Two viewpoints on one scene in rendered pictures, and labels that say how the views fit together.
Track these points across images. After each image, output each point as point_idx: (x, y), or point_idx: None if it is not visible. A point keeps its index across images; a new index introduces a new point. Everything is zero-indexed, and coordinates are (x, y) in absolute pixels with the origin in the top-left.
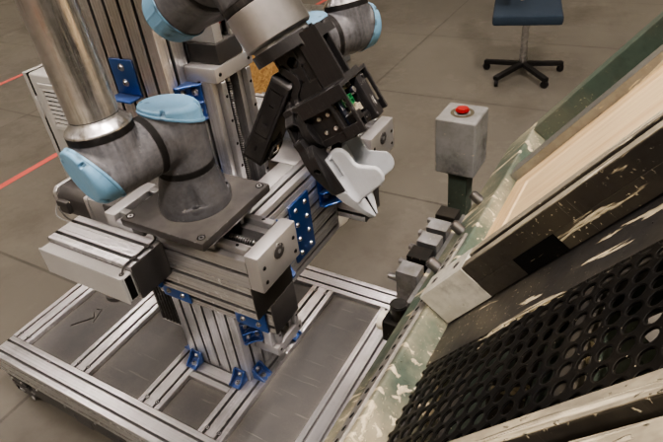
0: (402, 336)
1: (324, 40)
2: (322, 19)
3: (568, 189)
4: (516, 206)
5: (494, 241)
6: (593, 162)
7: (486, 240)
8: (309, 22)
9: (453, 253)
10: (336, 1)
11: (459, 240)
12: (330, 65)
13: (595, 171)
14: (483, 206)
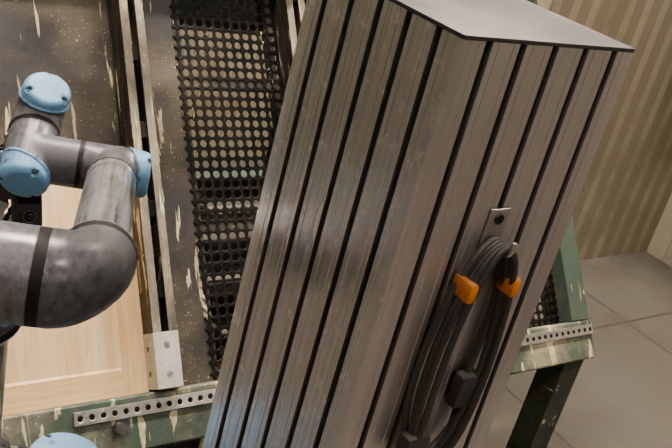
0: (212, 390)
1: None
2: (59, 433)
3: (162, 225)
4: (30, 376)
5: (167, 295)
6: (145, 211)
7: (156, 312)
8: (76, 445)
9: (108, 407)
10: (3, 434)
11: (83, 417)
12: None
13: (160, 205)
14: (17, 424)
